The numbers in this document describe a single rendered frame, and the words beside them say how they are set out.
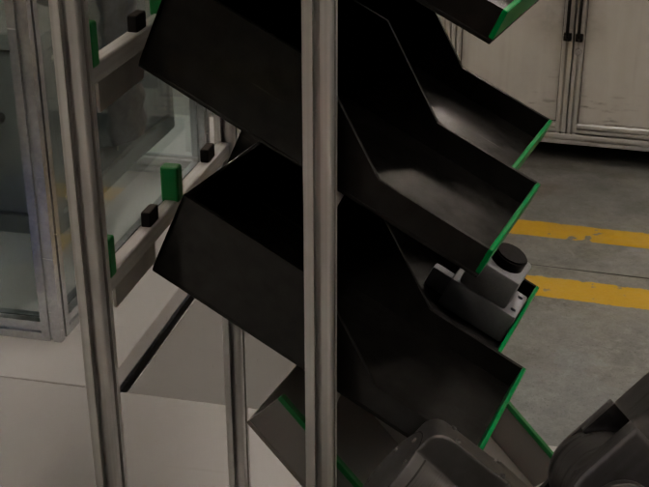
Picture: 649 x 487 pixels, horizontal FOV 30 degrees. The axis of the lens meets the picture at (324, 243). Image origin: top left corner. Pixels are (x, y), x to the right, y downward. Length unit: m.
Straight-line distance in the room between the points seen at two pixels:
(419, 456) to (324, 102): 0.25
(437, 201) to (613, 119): 3.99
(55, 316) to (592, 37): 3.32
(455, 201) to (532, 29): 3.91
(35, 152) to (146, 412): 0.38
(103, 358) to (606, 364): 2.65
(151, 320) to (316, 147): 1.04
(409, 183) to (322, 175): 0.10
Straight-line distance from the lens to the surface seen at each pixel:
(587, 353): 3.51
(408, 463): 0.65
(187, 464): 1.49
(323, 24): 0.76
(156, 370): 1.85
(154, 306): 1.85
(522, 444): 1.21
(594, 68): 4.79
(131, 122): 1.92
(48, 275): 1.73
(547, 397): 3.28
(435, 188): 0.89
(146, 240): 0.97
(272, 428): 0.95
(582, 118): 4.85
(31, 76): 1.62
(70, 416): 1.60
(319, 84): 0.78
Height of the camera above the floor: 1.71
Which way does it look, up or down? 25 degrees down
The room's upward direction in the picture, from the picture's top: straight up
